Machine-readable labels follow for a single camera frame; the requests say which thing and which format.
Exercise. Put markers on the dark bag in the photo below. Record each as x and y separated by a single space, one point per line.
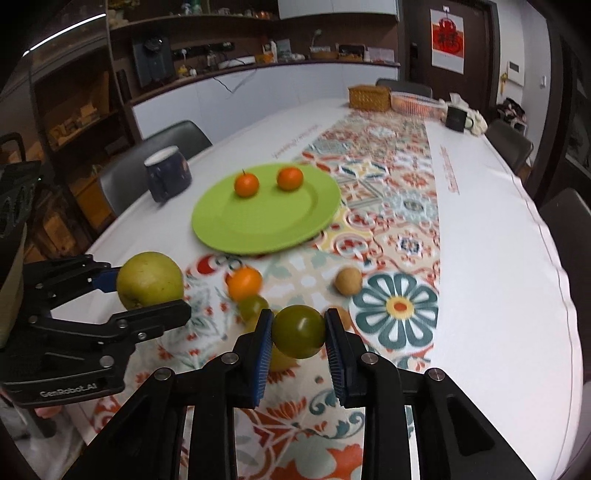
510 110

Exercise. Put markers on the brown kiwi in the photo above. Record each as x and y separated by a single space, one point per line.
348 281

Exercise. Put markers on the white cloth bundle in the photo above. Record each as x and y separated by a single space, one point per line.
478 121

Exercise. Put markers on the white wall panel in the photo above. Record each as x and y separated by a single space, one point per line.
515 73

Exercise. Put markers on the small green plum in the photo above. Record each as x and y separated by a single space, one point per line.
299 330
251 307

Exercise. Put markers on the orange tangerine with stem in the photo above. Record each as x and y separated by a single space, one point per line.
246 184

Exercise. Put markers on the clear plastic food container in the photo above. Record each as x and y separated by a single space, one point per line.
418 106

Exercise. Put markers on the green plate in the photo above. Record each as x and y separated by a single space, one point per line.
268 217

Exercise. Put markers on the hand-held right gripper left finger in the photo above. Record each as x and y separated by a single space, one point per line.
262 357

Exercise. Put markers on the dark blue mug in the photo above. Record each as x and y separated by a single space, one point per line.
167 175

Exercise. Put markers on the grey chair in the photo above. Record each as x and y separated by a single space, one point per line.
508 143
404 86
175 136
570 230

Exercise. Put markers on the wicker basket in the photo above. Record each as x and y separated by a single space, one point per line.
369 98

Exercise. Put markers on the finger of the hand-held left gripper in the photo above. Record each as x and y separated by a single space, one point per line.
152 314
105 279

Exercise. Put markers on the red and white wall poster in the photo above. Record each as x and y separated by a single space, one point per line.
447 39

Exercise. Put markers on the white patterned tablecloth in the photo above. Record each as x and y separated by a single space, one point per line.
485 258

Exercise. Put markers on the large yellow-green pear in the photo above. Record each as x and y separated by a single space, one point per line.
148 279

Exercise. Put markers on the black coffee machine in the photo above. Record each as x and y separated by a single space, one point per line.
152 60

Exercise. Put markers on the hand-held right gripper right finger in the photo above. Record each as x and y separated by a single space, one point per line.
335 360

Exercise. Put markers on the black mug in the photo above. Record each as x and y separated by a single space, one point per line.
457 118

